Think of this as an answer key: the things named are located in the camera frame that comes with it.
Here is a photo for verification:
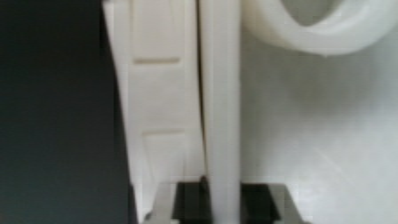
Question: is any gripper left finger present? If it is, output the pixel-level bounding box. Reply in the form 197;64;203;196
144;176;212;224

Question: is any white desk tabletop tray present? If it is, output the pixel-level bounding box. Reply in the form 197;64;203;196
197;0;398;224

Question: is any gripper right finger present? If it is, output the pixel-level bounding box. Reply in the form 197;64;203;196
240;183;309;224

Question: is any white front fence bar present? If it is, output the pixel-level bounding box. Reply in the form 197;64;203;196
103;0;206;224

